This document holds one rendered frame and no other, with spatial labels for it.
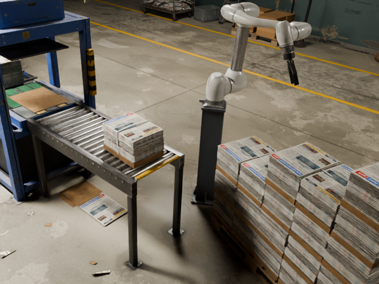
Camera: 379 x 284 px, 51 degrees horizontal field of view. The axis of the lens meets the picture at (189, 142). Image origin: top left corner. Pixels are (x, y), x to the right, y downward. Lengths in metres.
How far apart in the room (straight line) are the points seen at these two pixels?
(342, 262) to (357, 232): 0.26
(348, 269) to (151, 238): 1.68
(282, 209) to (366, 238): 0.65
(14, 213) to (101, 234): 0.85
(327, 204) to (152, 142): 1.27
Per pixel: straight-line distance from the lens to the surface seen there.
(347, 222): 2.39
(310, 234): 2.65
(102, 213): 3.77
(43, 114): 3.81
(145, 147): 2.88
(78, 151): 3.16
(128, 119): 3.08
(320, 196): 2.48
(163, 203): 3.88
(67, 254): 3.47
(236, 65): 3.41
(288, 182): 2.65
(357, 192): 2.30
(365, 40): 9.44
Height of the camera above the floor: 2.43
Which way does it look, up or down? 30 degrees down
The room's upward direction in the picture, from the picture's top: 3 degrees clockwise
